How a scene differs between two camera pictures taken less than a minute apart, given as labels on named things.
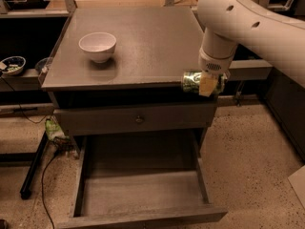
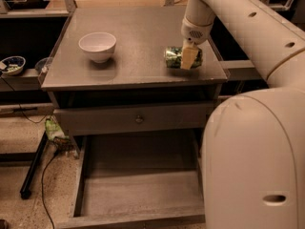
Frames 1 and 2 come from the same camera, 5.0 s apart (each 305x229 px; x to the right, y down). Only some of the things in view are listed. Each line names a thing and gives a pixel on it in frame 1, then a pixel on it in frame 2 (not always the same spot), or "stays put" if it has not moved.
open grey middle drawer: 142,180 stays put
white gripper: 212,65 -> 194,32
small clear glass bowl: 43,64 stays put
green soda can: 192,80 -> 173,57
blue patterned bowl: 14,65 stays put
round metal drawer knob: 138,119 stays put
